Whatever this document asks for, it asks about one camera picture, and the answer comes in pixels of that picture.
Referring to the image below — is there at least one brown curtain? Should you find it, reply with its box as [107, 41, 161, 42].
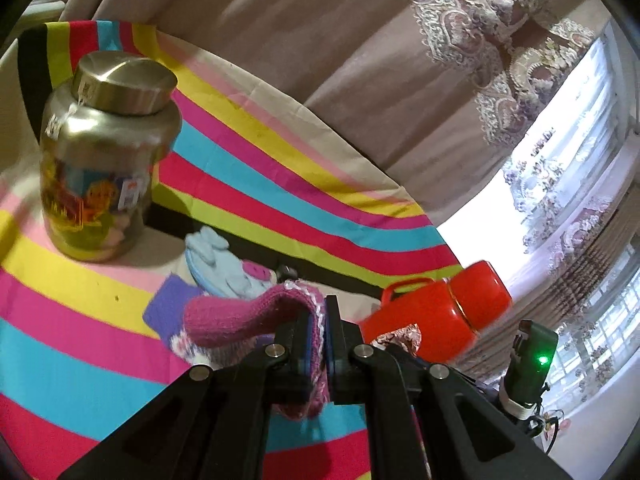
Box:
[30, 0, 616, 226]

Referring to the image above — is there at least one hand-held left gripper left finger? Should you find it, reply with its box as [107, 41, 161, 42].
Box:
[57, 307, 323, 480]

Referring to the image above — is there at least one purple knitted sock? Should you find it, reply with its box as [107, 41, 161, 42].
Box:
[142, 274, 261, 368]

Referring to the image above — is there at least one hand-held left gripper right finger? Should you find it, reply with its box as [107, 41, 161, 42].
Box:
[325, 295, 573, 480]

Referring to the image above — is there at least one red thermos bottle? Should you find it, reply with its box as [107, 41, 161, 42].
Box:
[360, 260, 513, 366]

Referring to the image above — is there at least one magenta knitted sock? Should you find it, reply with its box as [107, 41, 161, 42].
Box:
[184, 280, 331, 421]

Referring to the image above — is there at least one black cable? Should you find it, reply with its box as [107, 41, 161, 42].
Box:
[527, 407, 567, 453]

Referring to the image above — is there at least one beige pleated curtain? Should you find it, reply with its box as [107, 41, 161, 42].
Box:
[460, 200, 632, 376]

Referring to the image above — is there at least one colourful striped cloth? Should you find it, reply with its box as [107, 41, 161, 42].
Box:
[0, 20, 463, 480]

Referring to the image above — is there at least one floral lace curtain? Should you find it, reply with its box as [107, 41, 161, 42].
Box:
[502, 35, 640, 391]

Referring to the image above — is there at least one steel jar with label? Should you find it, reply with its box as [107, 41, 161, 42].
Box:
[39, 51, 182, 263]

